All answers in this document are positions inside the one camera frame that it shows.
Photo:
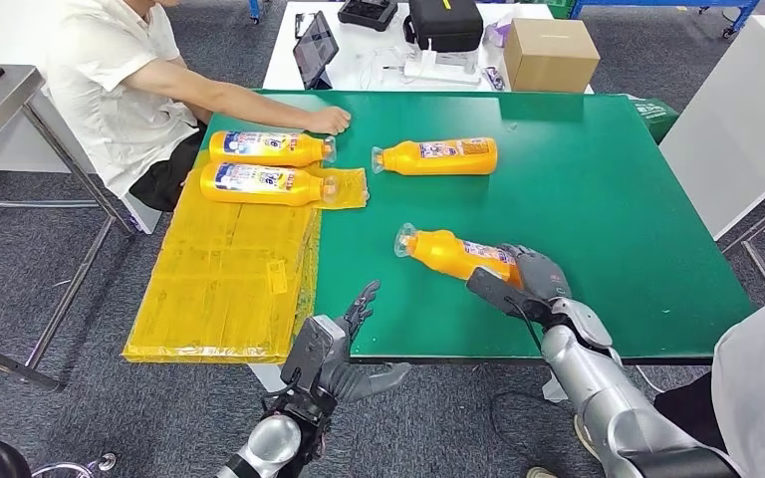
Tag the blue metal rack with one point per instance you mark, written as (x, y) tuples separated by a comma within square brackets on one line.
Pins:
[(749, 12)]

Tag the white table leg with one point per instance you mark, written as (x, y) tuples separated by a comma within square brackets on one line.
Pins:
[(265, 377)]

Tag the brown cardboard box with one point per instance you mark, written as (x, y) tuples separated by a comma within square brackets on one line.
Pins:
[(551, 58)]

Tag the metal table frame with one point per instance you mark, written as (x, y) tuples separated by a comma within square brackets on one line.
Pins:
[(762, 269)]

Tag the small yellow plastic bag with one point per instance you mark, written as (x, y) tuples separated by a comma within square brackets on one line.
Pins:
[(351, 191)]

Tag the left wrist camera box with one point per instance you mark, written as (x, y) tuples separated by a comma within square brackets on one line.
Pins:
[(313, 350)]

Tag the purple tissue pack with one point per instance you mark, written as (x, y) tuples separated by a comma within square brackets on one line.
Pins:
[(496, 34)]

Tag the white power strip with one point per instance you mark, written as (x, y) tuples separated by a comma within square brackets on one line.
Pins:
[(438, 71)]

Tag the green plastic crate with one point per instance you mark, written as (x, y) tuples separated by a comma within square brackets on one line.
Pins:
[(557, 8)]

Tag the person's right forearm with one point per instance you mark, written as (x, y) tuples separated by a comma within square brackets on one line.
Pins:
[(270, 109)]

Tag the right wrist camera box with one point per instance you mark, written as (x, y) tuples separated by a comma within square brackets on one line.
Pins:
[(495, 290)]

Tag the large yellow wrapped flat sheet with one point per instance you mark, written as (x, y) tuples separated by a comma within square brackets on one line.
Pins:
[(224, 284)]

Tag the grey metal table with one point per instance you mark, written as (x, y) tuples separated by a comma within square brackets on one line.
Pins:
[(0, 119)]

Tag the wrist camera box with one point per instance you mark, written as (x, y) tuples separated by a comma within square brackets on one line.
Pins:
[(313, 350), (495, 290)]

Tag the chrome curved bar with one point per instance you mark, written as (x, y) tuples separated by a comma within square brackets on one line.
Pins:
[(102, 460)]

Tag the white table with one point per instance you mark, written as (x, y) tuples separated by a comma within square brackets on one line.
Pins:
[(356, 46)]

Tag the small purple packet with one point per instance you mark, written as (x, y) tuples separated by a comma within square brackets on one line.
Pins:
[(493, 78)]

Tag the green bag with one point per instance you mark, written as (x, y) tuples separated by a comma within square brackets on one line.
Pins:
[(653, 115)]

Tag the white stool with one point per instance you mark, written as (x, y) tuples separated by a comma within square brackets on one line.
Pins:
[(146, 221)]

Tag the black plastic tray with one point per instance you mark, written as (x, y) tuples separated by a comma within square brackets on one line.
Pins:
[(368, 12)]

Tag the orange detergent bottle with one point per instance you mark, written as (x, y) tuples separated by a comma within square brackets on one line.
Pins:
[(438, 158), (267, 150), (445, 254), (264, 186)]

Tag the black carrying case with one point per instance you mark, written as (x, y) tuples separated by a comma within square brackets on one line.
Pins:
[(445, 25)]

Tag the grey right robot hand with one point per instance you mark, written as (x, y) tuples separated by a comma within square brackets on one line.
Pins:
[(544, 277)]

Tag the person's right hand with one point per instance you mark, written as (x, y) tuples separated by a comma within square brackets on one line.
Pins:
[(330, 121)]

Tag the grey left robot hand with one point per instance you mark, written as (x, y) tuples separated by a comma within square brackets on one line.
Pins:
[(363, 379)]

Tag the black tablet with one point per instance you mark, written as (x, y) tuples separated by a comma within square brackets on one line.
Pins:
[(315, 49)]

